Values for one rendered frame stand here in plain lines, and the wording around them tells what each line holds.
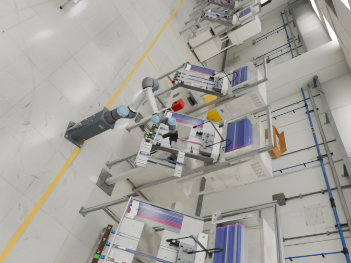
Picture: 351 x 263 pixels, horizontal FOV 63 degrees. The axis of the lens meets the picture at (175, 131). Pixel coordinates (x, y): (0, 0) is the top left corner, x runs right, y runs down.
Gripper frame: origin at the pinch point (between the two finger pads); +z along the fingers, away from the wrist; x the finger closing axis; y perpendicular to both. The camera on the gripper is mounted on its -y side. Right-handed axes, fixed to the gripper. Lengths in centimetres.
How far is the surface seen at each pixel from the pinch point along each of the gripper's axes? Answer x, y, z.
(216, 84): 170, 42, 32
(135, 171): -14, -39, 34
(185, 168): 42, 9, 85
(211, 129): 64, 40, 31
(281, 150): 43, 125, 37
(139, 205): -69, -18, 11
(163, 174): 10, -14, 62
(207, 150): 16.9, 37.5, 21.0
